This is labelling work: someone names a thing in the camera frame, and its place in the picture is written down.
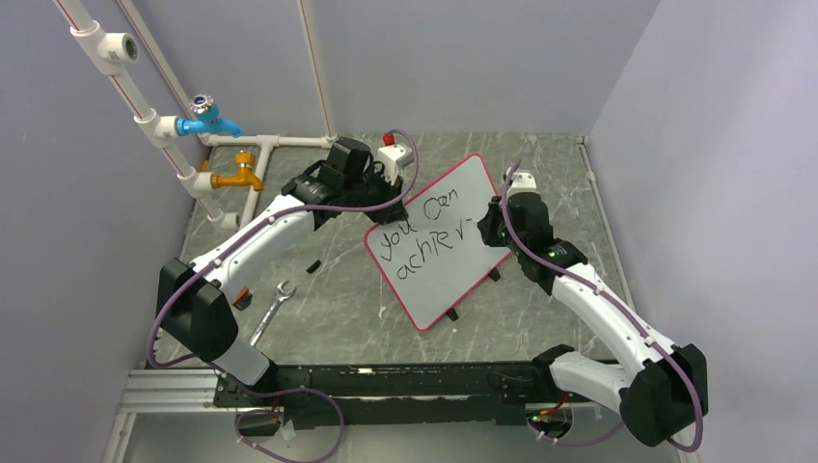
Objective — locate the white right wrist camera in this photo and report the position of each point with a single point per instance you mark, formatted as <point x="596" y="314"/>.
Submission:
<point x="519" y="181"/>

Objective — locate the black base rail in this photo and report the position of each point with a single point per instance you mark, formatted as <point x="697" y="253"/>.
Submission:
<point x="502" y="393"/>

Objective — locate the white PVC pipe frame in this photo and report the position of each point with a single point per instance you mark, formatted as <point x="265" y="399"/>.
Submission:
<point x="228" y="202"/>

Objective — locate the black marker cap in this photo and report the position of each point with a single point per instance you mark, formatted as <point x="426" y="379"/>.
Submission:
<point x="314" y="266"/>

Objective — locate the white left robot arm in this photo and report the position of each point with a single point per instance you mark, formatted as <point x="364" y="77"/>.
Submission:
<point x="195" y="298"/>

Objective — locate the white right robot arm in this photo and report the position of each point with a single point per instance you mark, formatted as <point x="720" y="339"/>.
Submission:
<point x="656" y="386"/>

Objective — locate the orange brass faucet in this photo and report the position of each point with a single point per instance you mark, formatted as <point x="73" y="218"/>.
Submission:
<point x="245" y="163"/>

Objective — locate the pink framed whiteboard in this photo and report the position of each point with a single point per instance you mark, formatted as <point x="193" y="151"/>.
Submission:
<point x="435" y="257"/>

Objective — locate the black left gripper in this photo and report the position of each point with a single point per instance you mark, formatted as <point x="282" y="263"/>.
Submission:
<point x="390" y="214"/>

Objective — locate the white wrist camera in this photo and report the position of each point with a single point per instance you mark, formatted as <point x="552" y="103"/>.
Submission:
<point x="394" y="156"/>
<point x="519" y="181"/>

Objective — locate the orange black hex keys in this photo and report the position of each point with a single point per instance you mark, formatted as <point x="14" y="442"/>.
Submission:
<point x="243" y="299"/>

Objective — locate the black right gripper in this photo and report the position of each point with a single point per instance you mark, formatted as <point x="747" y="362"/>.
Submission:
<point x="487" y="224"/>

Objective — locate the blue plastic faucet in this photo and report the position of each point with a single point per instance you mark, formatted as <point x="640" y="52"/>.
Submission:
<point x="207" y="119"/>

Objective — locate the silver combination wrench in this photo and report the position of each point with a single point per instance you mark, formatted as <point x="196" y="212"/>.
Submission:
<point x="284" y="291"/>

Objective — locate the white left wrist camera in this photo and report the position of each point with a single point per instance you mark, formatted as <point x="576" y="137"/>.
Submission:
<point x="394" y="156"/>

